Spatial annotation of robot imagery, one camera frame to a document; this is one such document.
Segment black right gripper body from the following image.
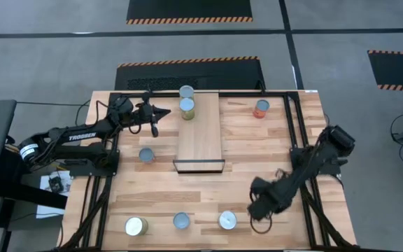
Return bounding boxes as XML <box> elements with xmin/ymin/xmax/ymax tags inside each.
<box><xmin>248</xmin><ymin>171</ymin><xmax>292</xmax><ymax>221</ymax></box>

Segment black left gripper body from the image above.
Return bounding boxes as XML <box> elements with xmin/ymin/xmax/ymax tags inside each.
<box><xmin>134</xmin><ymin>103</ymin><xmax>156</xmax><ymax>124</ymax></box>

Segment yellow-green label can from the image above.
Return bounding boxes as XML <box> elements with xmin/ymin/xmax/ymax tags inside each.
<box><xmin>179</xmin><ymin>97</ymin><xmax>196</xmax><ymax>121</ymax></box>

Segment pale green can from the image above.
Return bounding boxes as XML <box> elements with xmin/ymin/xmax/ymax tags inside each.
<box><xmin>178</xmin><ymin>85</ymin><xmax>195</xmax><ymax>101</ymax></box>

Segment green red spaghetti print can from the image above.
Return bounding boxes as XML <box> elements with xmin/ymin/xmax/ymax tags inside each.
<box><xmin>172</xmin><ymin>211</ymin><xmax>192</xmax><ymax>231</ymax></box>

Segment red mixed fruit can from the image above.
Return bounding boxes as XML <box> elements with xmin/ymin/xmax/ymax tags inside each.
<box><xmin>253</xmin><ymin>99</ymin><xmax>271</xmax><ymax>120</ymax></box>

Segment olive can with white lid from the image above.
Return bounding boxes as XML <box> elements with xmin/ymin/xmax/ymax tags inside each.
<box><xmin>124</xmin><ymin>216</ymin><xmax>149</xmax><ymax>237</ymax></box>

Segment black hazard-striped floor mat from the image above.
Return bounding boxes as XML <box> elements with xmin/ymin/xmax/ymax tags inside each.
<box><xmin>114</xmin><ymin>55</ymin><xmax>266</xmax><ymax>91</ymax></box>
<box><xmin>126</xmin><ymin>0</ymin><xmax>254</xmax><ymax>25</ymax></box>
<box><xmin>367</xmin><ymin>49</ymin><xmax>403</xmax><ymax>93</ymax></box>

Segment green Orange label can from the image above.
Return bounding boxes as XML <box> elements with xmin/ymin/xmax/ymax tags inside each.
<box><xmin>218</xmin><ymin>210</ymin><xmax>238</xmax><ymax>231</ymax></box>

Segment small black electronic device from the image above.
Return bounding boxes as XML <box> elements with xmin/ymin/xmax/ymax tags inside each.
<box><xmin>48</xmin><ymin>176</ymin><xmax>64</xmax><ymax>193</ymax></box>

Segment white paper sheet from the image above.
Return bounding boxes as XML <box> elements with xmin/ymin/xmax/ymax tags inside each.
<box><xmin>35</xmin><ymin>171</ymin><xmax>73</xmax><ymax>220</ymax></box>

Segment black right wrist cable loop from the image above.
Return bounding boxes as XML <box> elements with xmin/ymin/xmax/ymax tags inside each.
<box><xmin>249</xmin><ymin>216</ymin><xmax>274</xmax><ymax>235</ymax></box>

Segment black wire frame rack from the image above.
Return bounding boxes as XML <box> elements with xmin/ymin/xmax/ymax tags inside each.
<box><xmin>172</xmin><ymin>91</ymin><xmax>226</xmax><ymax>175</ymax></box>

